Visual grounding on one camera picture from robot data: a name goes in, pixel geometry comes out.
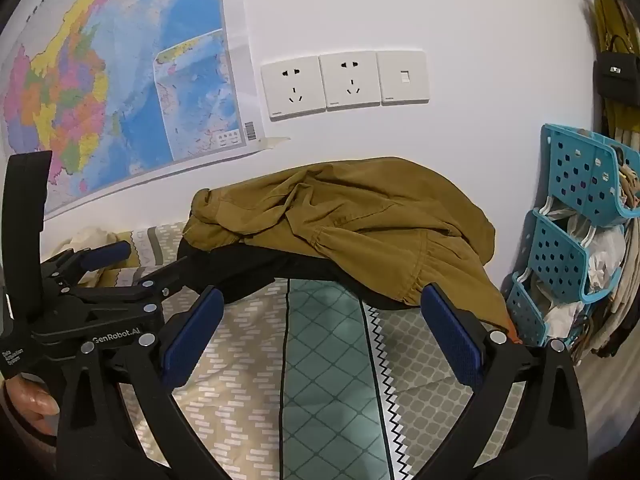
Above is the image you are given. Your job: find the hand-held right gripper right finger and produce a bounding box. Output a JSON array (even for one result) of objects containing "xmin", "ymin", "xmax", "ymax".
[{"xmin": 420, "ymin": 282, "xmax": 588, "ymax": 480}]

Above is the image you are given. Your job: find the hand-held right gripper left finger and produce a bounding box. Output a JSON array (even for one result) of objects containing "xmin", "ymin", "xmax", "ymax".
[{"xmin": 57, "ymin": 285, "xmax": 226, "ymax": 480}]

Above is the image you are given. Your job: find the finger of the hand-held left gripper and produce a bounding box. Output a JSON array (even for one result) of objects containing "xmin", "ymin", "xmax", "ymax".
[
  {"xmin": 42, "ymin": 241, "xmax": 132, "ymax": 291},
  {"xmin": 70, "ymin": 256, "xmax": 201, "ymax": 308}
]

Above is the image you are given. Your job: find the black garment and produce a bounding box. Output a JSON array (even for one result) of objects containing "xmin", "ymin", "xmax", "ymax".
[{"xmin": 177, "ymin": 240, "xmax": 426, "ymax": 311}]

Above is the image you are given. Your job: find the olive brown jacket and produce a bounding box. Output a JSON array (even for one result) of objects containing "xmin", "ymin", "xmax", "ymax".
[{"xmin": 182, "ymin": 156, "xmax": 516, "ymax": 331}]

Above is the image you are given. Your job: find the person's left hand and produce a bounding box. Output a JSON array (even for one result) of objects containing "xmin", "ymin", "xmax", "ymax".
[{"xmin": 5, "ymin": 375, "xmax": 61, "ymax": 436}]

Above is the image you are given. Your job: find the blue perforated plastic basket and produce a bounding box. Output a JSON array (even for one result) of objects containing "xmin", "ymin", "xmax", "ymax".
[
  {"xmin": 506, "ymin": 272, "xmax": 586, "ymax": 348},
  {"xmin": 522, "ymin": 209, "xmax": 626, "ymax": 306},
  {"xmin": 540, "ymin": 124, "xmax": 640, "ymax": 226}
]

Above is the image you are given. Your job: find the white cloth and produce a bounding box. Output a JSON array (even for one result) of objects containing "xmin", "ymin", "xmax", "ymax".
[
  {"xmin": 542, "ymin": 285, "xmax": 586, "ymax": 338},
  {"xmin": 587, "ymin": 227, "xmax": 626, "ymax": 293}
]

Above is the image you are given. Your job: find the patterned bed quilt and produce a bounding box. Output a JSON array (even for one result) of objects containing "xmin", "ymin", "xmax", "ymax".
[{"xmin": 45, "ymin": 222, "xmax": 531, "ymax": 480}]

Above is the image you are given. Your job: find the small black bag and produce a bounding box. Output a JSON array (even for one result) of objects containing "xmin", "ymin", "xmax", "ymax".
[{"xmin": 593, "ymin": 52, "xmax": 640, "ymax": 101}]

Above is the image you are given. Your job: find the yellow hanging garment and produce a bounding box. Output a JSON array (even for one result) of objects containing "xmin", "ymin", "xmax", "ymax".
[{"xmin": 592, "ymin": 0, "xmax": 640, "ymax": 141}]

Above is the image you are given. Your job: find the colourful wall map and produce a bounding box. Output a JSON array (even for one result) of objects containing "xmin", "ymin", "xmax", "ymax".
[{"xmin": 0, "ymin": 0, "xmax": 266, "ymax": 221}]

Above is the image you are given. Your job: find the white wall socket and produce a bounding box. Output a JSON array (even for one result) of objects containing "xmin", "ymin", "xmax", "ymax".
[
  {"xmin": 319, "ymin": 51, "xmax": 383, "ymax": 110},
  {"xmin": 261, "ymin": 56, "xmax": 326, "ymax": 121}
]

